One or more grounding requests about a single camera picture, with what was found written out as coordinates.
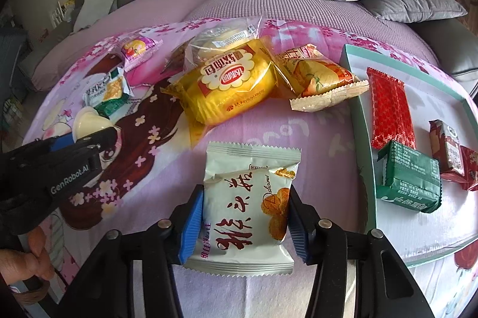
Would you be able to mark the white shelf rack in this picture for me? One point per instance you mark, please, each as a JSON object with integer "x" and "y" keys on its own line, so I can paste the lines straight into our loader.
{"x": 59, "y": 12}

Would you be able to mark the blue storage cabinet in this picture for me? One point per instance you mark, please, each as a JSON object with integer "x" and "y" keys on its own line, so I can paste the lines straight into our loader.
{"x": 13, "y": 56}

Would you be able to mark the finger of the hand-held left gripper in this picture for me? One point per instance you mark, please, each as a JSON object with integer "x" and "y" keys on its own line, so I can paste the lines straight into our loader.
{"x": 101, "y": 139}
{"x": 61, "y": 143}

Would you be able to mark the pink snack packet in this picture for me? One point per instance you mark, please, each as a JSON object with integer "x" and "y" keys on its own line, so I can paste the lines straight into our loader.
{"x": 138, "y": 49}

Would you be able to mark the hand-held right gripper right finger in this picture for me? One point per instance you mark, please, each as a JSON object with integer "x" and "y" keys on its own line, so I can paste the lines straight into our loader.
{"x": 298, "y": 228}

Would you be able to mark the pink sofa cover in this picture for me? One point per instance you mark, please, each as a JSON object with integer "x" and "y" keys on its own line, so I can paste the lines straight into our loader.
{"x": 280, "y": 4}

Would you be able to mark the dark red block packet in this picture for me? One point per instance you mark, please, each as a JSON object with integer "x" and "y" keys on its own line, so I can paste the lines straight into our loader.
{"x": 448, "y": 150}

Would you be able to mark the red snack packet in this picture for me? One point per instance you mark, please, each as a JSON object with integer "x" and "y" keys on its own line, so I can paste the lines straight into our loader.
{"x": 471, "y": 168}

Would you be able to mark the yellow bread packet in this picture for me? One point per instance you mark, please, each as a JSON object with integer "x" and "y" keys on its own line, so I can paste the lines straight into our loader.
{"x": 231, "y": 90}

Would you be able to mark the teal-edged box tray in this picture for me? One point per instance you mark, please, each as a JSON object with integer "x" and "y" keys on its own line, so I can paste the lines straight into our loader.
{"x": 410, "y": 228}

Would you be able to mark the person's left hand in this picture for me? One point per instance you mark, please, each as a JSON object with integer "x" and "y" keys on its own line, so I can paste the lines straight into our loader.
{"x": 37, "y": 254}

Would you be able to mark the green block packet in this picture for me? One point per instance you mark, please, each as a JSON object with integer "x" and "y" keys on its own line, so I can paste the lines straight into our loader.
{"x": 409, "y": 176}

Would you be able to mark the green and white cracker packet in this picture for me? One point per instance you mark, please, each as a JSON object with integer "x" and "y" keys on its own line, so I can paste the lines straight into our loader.
{"x": 104, "y": 90}

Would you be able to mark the light grey cushion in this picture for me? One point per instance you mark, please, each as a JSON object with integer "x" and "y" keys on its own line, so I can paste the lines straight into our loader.
{"x": 97, "y": 0}

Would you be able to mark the white snack packet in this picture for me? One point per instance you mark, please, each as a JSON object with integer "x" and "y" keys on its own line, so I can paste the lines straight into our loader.
{"x": 242, "y": 198}

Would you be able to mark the orange and beige snack packet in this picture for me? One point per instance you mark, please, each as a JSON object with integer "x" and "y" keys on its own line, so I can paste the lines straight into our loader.
{"x": 321, "y": 79}

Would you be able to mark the white jelly cup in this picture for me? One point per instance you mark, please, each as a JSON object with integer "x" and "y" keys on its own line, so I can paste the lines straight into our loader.
{"x": 89, "y": 124}

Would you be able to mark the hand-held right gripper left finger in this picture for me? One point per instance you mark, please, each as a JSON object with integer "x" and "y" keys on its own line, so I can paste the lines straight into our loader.
{"x": 192, "y": 224}

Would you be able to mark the red patterned wafer packet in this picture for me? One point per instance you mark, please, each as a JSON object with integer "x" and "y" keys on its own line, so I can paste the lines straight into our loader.
{"x": 390, "y": 109}

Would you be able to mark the printed cartoon blanket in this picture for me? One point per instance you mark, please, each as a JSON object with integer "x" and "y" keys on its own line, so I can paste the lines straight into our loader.
{"x": 261, "y": 124}

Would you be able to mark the clear bag of bread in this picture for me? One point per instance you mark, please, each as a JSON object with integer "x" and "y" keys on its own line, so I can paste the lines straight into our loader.
{"x": 220, "y": 38}

